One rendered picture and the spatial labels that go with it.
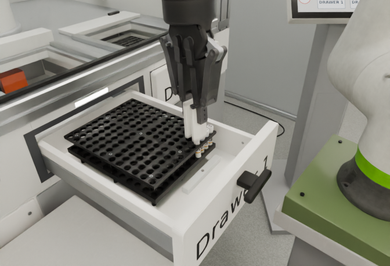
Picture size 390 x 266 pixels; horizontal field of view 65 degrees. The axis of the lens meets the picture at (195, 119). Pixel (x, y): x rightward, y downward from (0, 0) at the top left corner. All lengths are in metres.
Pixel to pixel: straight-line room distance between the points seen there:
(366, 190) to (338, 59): 0.25
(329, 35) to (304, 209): 0.84
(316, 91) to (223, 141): 0.83
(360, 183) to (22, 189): 0.61
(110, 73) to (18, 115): 0.20
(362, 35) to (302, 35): 1.50
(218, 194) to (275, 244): 1.13
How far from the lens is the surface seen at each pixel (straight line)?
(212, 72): 0.45
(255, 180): 0.47
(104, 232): 0.61
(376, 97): 0.58
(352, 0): 1.22
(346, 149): 0.77
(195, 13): 0.43
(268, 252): 1.51
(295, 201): 0.61
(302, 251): 0.75
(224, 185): 0.43
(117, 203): 0.50
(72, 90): 0.62
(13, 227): 0.68
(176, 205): 0.53
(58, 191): 0.69
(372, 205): 0.64
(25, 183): 0.64
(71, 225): 0.64
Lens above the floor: 1.23
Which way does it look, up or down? 33 degrees down
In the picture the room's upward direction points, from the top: straight up
